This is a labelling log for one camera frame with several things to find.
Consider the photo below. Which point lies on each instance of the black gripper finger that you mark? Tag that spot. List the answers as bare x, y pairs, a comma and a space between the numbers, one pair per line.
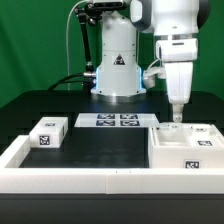
177, 112

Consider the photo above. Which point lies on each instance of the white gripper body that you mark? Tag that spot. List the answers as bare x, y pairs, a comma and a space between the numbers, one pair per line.
177, 57

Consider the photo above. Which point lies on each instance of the white cabinet door panel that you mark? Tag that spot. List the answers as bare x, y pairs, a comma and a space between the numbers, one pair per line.
171, 126

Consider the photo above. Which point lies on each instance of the white cabinet body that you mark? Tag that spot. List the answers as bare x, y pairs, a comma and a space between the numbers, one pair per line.
171, 149

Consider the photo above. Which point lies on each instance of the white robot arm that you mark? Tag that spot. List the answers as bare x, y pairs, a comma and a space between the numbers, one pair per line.
174, 25

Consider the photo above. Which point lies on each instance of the white cabinet top block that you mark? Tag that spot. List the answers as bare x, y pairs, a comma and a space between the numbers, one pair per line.
49, 132

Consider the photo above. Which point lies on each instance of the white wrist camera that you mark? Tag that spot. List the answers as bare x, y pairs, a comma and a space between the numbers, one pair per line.
149, 76

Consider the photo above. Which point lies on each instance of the white marker base plate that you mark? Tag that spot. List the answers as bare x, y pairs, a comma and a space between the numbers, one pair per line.
116, 120

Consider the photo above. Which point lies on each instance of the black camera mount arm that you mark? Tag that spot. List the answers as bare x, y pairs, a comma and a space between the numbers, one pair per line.
87, 16

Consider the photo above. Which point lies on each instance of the white U-shaped fence wall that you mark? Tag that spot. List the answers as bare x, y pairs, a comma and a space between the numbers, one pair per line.
16, 180

